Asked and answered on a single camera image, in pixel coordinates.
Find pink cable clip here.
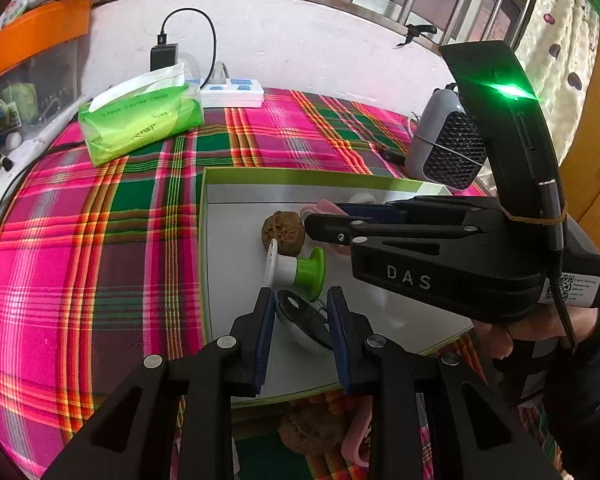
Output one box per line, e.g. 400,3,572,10
300,200,350,257
341,396,373,468

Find white mushroom knob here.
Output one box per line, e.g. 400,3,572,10
348,192,377,205

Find brown walnut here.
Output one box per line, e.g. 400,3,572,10
261,211,306,257
277,405,344,455

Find green white spool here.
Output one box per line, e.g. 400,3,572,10
264,240,326,301

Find black round disc gadget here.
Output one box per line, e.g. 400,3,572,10
276,289,332,354

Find person's right hand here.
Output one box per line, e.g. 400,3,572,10
472,304,600,359

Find grey mini heater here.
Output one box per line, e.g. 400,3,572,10
403,84,486,191

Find green white cardboard box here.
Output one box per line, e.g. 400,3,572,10
198,166,477,408

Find white power strip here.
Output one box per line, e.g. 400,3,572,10
187,62,264,108

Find floral curtain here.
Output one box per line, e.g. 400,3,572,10
514,0,600,126

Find green tissue pack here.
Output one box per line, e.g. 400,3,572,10
78,63,204,167

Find clear plastic storage bin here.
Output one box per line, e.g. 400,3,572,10
0,39,80,152

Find orange bin lid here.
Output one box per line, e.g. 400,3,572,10
0,0,92,76

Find black charger with cable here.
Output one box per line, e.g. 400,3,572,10
149,6,218,89

